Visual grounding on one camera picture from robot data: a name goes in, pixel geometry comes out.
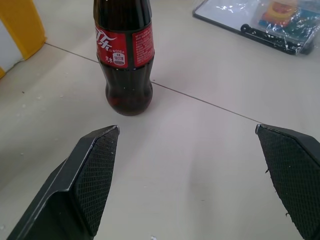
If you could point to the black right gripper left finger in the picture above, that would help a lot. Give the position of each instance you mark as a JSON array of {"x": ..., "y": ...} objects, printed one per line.
[{"x": 82, "y": 185}]

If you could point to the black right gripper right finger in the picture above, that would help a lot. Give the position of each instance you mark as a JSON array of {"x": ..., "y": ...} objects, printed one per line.
[{"x": 295, "y": 180}]

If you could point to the cola bottle with red label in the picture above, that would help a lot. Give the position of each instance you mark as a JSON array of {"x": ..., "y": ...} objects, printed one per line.
[{"x": 124, "y": 57}]

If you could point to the clear bag with colourful items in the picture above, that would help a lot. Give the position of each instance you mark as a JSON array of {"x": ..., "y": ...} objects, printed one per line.
[{"x": 287, "y": 22}]

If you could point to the black framed whiteboard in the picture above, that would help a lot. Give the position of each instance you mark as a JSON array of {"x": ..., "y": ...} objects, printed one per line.
[{"x": 246, "y": 23}]

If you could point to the yellow plastic bin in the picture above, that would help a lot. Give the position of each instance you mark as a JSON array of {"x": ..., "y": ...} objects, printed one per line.
[{"x": 18, "y": 30}]

